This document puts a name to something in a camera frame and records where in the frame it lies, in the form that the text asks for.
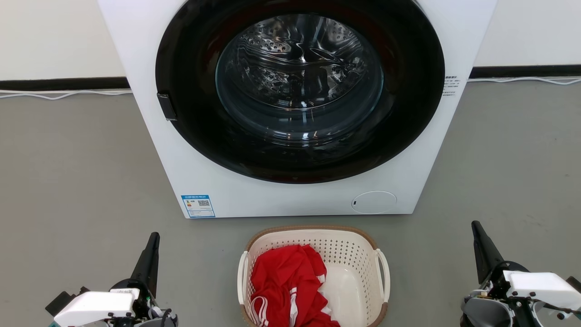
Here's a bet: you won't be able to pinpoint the round black glass washer door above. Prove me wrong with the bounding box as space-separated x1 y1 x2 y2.
155 0 446 184

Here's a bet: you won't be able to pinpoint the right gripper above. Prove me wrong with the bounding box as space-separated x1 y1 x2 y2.
461 221 545 327

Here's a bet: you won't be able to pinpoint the cream laundry basket brown rim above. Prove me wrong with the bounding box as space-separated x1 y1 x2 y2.
237 226 391 327

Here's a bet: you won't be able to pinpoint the blue energy label sticker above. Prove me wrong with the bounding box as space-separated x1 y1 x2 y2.
181 195 216 218

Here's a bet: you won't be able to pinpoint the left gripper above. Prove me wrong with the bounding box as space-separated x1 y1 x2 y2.
107 233 178 327

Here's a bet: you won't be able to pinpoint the white floor cable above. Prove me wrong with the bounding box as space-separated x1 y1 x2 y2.
468 76 581 86
0 89 133 100

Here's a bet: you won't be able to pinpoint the white front-load washing machine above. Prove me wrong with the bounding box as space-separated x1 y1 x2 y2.
98 0 497 219

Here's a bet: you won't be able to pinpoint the round white filter cover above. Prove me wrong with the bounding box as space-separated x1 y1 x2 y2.
351 191 398 215

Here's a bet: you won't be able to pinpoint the red garment white stripes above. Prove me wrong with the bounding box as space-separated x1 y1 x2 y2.
250 244 341 327

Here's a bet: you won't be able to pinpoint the small printed label sticker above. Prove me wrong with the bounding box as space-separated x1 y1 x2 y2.
442 75 462 97

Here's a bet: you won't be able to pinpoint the black washer door handle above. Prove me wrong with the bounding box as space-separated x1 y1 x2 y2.
157 93 178 122

